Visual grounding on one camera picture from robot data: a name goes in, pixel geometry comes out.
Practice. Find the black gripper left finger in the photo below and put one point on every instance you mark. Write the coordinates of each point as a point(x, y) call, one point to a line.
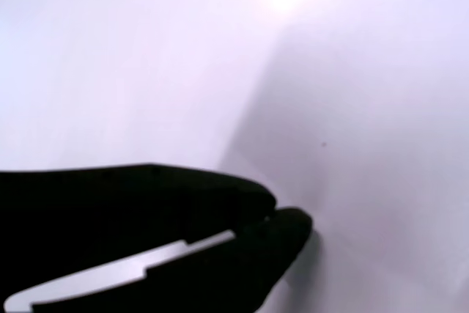
point(128, 210)

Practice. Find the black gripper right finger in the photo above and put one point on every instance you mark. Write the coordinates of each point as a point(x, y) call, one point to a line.
point(220, 276)

